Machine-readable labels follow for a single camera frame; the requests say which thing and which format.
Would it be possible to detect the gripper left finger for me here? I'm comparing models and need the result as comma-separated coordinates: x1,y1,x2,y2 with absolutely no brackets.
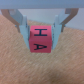
0,8,33,52

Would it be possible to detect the pink block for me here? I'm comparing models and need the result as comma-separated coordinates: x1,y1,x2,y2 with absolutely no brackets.
28,25,55,54

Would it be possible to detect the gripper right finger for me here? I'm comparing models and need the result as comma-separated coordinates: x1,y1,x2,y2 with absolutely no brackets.
49,7,80,50

